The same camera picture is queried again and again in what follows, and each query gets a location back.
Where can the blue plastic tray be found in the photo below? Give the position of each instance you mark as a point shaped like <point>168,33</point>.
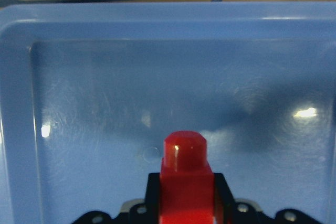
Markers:
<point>90,91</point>

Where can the red block from tray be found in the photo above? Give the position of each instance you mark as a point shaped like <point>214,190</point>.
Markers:
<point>186,180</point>

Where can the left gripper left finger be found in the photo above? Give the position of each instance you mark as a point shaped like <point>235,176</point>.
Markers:
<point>146,211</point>

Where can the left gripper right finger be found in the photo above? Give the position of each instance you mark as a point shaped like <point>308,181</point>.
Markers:
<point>230,210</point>

